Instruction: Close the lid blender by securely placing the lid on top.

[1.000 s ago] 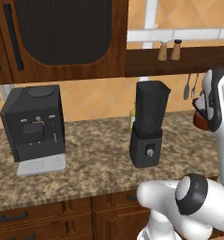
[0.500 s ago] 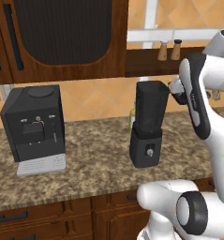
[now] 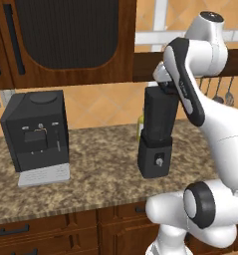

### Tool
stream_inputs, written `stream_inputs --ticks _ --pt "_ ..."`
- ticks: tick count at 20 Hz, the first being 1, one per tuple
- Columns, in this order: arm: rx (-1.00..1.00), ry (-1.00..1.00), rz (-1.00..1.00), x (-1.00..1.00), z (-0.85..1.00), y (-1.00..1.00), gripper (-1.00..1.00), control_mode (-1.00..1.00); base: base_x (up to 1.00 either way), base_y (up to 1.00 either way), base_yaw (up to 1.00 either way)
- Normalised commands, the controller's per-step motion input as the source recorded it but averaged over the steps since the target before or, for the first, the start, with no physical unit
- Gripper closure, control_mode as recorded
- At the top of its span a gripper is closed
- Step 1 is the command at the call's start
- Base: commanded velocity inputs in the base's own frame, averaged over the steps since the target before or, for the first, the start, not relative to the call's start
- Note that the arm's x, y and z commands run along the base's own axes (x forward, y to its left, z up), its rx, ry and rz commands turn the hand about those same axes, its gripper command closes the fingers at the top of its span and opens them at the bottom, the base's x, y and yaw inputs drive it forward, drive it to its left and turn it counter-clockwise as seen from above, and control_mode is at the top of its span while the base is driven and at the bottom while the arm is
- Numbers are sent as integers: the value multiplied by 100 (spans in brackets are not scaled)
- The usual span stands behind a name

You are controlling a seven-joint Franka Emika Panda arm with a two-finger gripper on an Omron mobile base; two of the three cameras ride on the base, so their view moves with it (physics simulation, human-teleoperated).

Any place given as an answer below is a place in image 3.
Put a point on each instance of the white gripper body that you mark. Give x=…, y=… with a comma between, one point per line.
x=161, y=72

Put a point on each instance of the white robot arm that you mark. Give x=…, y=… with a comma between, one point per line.
x=223, y=132

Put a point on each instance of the black blender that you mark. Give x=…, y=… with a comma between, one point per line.
x=157, y=132

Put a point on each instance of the yellow-green bottle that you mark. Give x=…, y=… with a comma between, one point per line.
x=140, y=127

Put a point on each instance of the hanging metal ladle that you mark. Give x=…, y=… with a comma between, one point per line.
x=218, y=98

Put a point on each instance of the hanging metal slotted spoon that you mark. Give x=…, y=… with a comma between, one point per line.
x=229, y=96

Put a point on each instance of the wooden cupboard door dark panel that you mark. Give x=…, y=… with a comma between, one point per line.
x=70, y=40

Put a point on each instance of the black coffee machine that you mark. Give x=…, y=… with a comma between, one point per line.
x=37, y=132

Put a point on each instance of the wooden drawer front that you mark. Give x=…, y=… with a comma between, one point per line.
x=57, y=224
x=64, y=245
x=120, y=212

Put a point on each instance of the dark wooden utensil rail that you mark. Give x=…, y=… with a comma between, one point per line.
x=145, y=66

